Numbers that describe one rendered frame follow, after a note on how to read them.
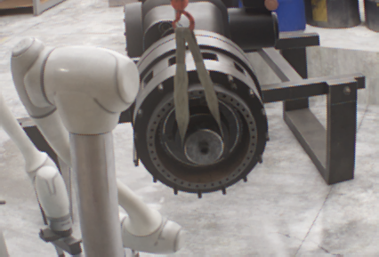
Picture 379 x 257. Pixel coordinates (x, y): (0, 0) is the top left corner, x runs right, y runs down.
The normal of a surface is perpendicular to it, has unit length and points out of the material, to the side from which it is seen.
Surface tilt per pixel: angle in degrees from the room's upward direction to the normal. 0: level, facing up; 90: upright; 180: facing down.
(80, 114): 86
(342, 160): 90
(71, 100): 86
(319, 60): 90
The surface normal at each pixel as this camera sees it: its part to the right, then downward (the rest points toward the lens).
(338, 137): 0.15, 0.33
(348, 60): -0.40, 0.35
